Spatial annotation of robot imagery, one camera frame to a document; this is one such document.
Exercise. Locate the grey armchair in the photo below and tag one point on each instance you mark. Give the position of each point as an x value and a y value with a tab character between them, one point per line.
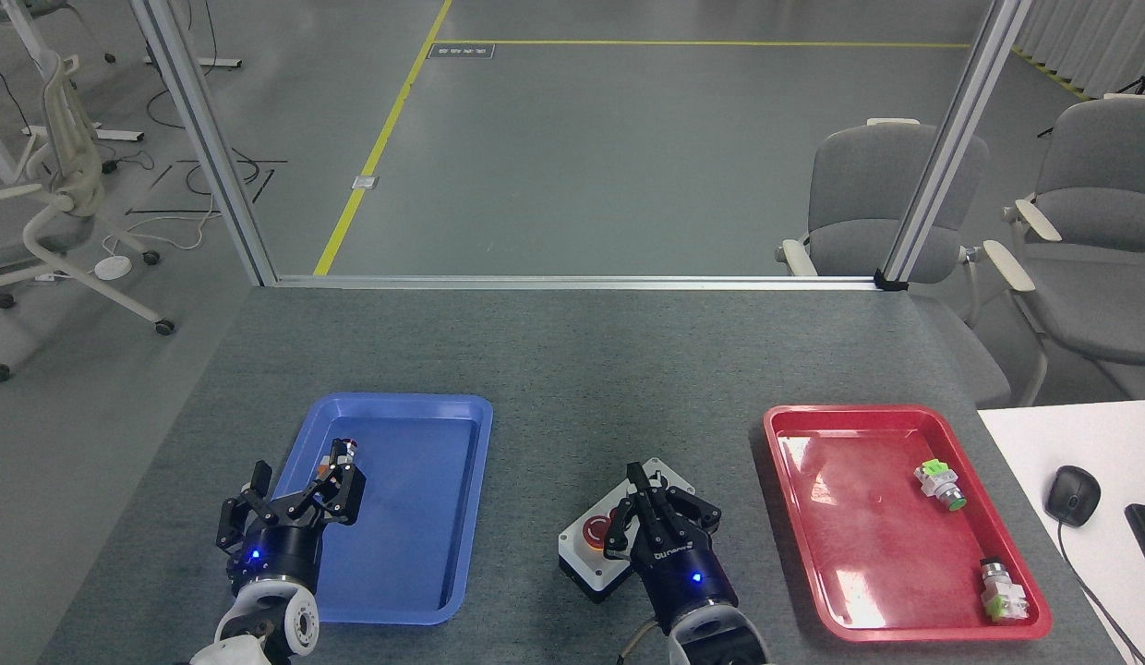
859	203
1099	240

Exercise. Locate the dark floor sign plate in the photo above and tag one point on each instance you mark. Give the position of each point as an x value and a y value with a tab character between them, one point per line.
461	51

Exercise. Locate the silver switch with green base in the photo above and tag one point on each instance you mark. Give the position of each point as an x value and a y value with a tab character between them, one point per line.
1002	591

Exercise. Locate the white side table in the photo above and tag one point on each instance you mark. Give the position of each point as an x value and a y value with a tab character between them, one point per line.
1043	443

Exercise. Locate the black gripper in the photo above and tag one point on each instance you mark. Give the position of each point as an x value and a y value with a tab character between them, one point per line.
277	550
683	573

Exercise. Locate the white desk foot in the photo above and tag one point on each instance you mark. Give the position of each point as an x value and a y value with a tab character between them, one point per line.
212	63
102	134

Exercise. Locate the white office swivel chair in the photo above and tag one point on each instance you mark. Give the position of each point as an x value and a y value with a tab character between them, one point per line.
60	199

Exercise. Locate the grey control box with buttons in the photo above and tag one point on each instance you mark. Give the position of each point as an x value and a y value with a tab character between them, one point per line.
586	554

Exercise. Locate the black computer mouse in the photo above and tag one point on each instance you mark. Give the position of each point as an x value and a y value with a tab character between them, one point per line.
1072	494

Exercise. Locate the blue plastic tray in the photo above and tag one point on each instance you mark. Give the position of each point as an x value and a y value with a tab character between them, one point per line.
415	517

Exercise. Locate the white partition curtain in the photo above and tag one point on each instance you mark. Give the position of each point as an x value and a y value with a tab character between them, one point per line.
1099	42

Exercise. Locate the white round floor device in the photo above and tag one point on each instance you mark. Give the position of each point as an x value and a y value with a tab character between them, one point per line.
113	268

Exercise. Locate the red push button switch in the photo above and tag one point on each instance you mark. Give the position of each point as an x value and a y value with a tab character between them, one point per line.
342	453

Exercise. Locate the red plastic tray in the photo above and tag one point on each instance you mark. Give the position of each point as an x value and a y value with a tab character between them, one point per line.
896	554

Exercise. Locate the green push button switch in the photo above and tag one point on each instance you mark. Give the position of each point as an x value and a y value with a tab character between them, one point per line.
938	484

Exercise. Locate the silver floor socket plate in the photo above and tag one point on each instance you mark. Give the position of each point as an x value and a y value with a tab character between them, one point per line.
366	182

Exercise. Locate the silver aluminium post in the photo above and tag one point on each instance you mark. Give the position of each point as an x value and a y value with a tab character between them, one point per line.
951	148
208	148

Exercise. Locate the silver aluminium rail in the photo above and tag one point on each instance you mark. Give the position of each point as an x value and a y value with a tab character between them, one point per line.
572	282

